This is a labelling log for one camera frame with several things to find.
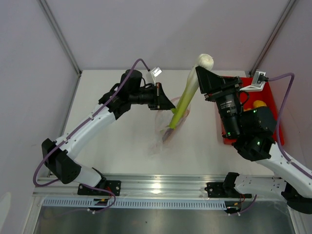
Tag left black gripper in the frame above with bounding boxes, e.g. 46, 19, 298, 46
129, 82, 176, 110

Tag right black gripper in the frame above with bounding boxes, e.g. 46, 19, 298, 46
196, 67, 245, 138

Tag white green leek toy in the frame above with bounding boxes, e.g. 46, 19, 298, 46
169, 54, 214, 129

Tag papaya slice toy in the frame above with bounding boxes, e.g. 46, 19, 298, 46
162, 109, 190, 144

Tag clear zip top bag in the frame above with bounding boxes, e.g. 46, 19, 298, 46
148, 104, 191, 156

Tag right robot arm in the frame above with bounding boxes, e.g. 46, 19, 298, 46
195, 66, 312, 214

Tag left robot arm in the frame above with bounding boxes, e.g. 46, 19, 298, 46
41, 69, 175, 195

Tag yellow potato toy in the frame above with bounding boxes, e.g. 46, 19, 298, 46
253, 100, 267, 109

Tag red plastic bin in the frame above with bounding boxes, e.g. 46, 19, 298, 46
222, 77, 285, 146

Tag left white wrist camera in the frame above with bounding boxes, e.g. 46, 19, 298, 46
146, 67, 162, 84

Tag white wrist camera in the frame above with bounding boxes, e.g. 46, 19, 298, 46
240, 70, 268, 92
146, 67, 162, 84

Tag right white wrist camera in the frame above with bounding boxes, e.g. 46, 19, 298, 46
240, 70, 268, 92

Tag right aluminium frame post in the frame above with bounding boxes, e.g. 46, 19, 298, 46
248, 0, 299, 77

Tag aluminium frame post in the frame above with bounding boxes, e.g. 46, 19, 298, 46
37, 0, 82, 77
248, 0, 299, 77

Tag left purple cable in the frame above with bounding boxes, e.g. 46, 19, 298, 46
33, 58, 151, 215

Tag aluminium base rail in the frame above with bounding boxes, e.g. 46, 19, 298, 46
33, 174, 299, 202

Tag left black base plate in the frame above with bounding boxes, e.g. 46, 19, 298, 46
78, 180, 121, 196

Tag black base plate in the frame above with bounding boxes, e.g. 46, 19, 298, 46
204, 182, 252, 198
78, 180, 121, 196

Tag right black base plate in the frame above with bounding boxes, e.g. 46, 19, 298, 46
204, 182, 252, 198

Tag white slotted cable duct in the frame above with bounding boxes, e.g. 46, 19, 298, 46
42, 197, 227, 210

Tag left aluminium frame post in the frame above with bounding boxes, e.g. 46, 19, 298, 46
37, 0, 82, 77

